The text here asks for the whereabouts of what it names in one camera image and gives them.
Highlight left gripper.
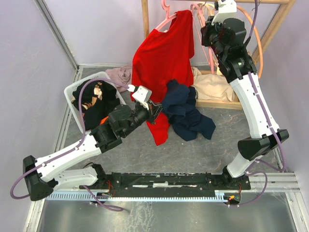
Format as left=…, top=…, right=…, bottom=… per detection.
left=122, top=99, right=165, bottom=137

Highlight navy blue t shirt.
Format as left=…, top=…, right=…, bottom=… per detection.
left=162, top=80, right=216, bottom=141

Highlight cream hanger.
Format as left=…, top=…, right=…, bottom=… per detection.
left=197, top=3, right=214, bottom=27

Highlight light pink hanger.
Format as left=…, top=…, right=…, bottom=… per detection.
left=189, top=2, right=218, bottom=74

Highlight peach hanger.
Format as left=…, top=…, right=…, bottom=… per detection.
left=235, top=0, right=264, bottom=79

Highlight black t shirt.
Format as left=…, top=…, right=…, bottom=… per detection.
left=81, top=81, right=120, bottom=131

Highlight orange t shirt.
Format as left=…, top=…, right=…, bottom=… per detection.
left=100, top=116, right=108, bottom=124

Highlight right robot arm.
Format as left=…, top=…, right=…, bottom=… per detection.
left=201, top=16, right=289, bottom=189

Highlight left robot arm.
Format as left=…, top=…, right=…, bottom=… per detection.
left=23, top=101, right=163, bottom=201

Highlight red t shirt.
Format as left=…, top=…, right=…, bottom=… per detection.
left=132, top=10, right=194, bottom=145

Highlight pink cloth on floor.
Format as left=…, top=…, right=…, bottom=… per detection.
left=105, top=65, right=132, bottom=86

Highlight beige cloth in rack base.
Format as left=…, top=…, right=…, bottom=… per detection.
left=191, top=67, right=235, bottom=102

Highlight wooden clothes rack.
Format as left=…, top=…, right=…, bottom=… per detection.
left=141, top=0, right=296, bottom=110

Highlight white plastic basket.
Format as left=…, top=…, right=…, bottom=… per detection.
left=64, top=72, right=125, bottom=131

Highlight corner aluminium profile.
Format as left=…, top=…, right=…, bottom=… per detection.
left=34, top=0, right=79, bottom=70

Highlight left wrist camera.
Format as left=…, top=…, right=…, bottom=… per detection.
left=128, top=85, right=152, bottom=110

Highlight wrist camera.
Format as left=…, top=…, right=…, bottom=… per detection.
left=128, top=85, right=152, bottom=110
left=211, top=0, right=237, bottom=25

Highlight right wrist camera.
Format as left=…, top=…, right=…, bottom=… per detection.
left=211, top=0, right=237, bottom=25

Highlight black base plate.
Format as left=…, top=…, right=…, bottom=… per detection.
left=88, top=173, right=251, bottom=197

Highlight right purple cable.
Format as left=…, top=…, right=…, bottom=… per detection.
left=228, top=0, right=288, bottom=207

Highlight blue cable duct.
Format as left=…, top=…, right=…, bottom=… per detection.
left=45, top=190, right=227, bottom=203

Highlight aluminium frame rail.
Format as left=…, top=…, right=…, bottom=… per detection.
left=23, top=65, right=309, bottom=232

